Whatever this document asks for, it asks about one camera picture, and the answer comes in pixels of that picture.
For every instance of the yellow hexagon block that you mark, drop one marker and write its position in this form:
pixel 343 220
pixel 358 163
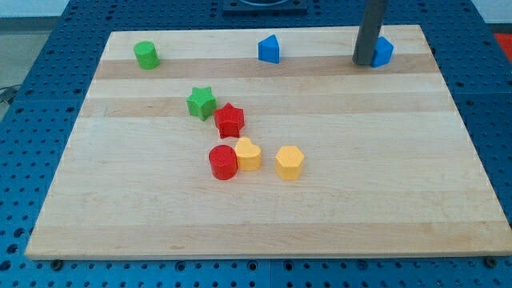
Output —
pixel 289 162

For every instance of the yellow heart block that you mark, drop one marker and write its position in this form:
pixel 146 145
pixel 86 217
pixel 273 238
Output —
pixel 249 155

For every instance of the wooden board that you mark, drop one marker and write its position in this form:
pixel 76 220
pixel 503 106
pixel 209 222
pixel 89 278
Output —
pixel 389 171

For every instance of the red star block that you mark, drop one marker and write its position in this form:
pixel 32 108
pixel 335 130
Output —
pixel 229 120

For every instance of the red cylinder block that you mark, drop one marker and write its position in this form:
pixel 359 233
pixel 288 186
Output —
pixel 223 162

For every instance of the green star block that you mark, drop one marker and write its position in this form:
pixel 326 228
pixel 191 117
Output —
pixel 201 103

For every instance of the blue triangular prism block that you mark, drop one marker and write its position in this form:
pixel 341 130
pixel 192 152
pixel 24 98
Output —
pixel 269 50

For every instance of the grey cylindrical robot end-effector rod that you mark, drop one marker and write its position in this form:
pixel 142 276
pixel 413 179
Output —
pixel 369 31

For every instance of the green cylinder block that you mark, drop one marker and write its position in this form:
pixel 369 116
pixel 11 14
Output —
pixel 146 55

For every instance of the blue pentagon block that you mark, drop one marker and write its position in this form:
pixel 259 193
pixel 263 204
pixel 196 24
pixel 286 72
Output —
pixel 382 53

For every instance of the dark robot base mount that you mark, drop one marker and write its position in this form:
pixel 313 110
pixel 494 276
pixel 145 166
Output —
pixel 253 7

